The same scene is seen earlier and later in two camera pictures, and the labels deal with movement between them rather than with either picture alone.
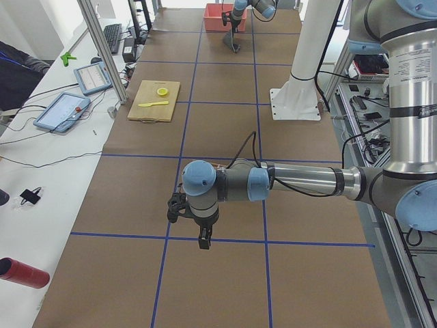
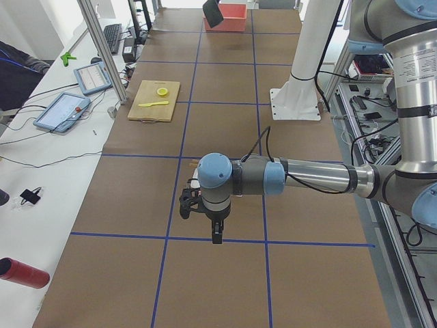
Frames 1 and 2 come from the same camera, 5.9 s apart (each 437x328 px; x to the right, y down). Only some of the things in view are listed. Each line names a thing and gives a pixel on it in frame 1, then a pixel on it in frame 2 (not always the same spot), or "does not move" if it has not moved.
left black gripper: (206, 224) to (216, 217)
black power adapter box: (128, 53) does not move
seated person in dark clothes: (19, 73) does not move
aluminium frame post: (93, 24) does not move
